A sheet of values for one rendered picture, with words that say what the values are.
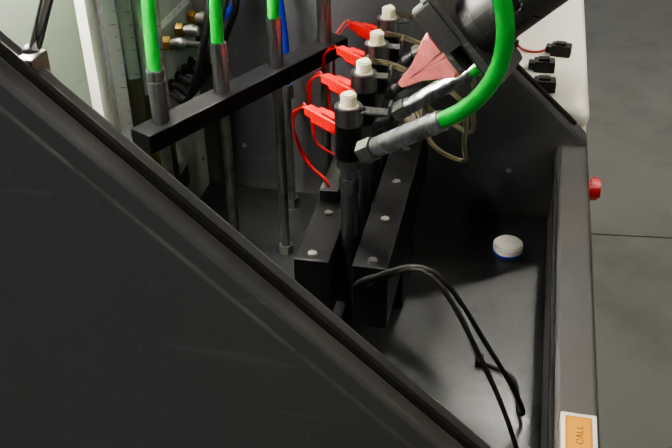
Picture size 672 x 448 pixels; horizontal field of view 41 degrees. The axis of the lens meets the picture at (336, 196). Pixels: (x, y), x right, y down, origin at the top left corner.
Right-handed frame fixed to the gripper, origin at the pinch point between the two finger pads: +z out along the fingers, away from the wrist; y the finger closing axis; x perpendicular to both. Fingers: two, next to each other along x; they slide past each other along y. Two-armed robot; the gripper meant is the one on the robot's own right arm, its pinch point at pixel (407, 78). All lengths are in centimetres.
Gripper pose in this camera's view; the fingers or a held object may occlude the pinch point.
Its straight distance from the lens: 85.9
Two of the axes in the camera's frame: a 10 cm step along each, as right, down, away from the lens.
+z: -6.3, 4.3, 6.5
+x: -4.5, 4.8, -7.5
